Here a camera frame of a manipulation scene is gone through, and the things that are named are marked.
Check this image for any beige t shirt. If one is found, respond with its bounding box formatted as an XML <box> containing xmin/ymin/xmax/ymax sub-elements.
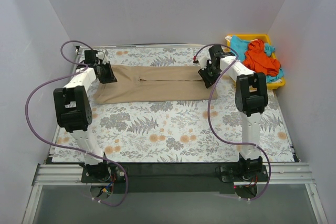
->
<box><xmin>93</xmin><ymin>65</ymin><xmax>212</xmax><ymax>104</ymax></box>

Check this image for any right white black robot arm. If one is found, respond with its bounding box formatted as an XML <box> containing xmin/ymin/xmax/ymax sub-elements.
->
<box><xmin>193</xmin><ymin>44</ymin><xmax>268</xmax><ymax>181</ymax></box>

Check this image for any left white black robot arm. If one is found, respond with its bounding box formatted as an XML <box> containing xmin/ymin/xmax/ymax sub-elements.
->
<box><xmin>53</xmin><ymin>49</ymin><xmax>117</xmax><ymax>182</ymax></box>

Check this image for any turquoise t shirt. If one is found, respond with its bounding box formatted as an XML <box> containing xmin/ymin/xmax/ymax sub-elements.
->
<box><xmin>228</xmin><ymin>35</ymin><xmax>286</xmax><ymax>84</ymax></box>

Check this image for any orange t shirt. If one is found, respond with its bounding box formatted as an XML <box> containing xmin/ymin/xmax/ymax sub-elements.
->
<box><xmin>243</xmin><ymin>39</ymin><xmax>281</xmax><ymax>77</ymax></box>

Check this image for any yellow plastic bin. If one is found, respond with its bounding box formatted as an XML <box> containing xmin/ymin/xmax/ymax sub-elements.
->
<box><xmin>225</xmin><ymin>34</ymin><xmax>286</xmax><ymax>90</ymax></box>

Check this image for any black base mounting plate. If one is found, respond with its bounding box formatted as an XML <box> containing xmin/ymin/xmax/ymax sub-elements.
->
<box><xmin>81</xmin><ymin>163</ymin><xmax>270</xmax><ymax>195</ymax></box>

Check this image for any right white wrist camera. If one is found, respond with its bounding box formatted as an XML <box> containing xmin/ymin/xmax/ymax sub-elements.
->
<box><xmin>193</xmin><ymin>52</ymin><xmax>210</xmax><ymax>70</ymax></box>

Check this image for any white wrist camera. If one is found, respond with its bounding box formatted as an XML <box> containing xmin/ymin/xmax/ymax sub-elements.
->
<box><xmin>193</xmin><ymin>52</ymin><xmax>210</xmax><ymax>70</ymax></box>
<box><xmin>96</xmin><ymin>50</ymin><xmax>109</xmax><ymax>65</ymax></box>

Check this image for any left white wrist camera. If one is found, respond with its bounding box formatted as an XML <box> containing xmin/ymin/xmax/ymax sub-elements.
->
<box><xmin>96</xmin><ymin>50</ymin><xmax>109</xmax><ymax>65</ymax></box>

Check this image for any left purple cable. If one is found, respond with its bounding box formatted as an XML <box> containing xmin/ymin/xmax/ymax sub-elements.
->
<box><xmin>25</xmin><ymin>40</ymin><xmax>129</xmax><ymax>207</ymax></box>

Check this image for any aluminium frame rail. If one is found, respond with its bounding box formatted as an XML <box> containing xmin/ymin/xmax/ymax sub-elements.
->
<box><xmin>33</xmin><ymin>163</ymin><xmax>316</xmax><ymax>185</ymax></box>

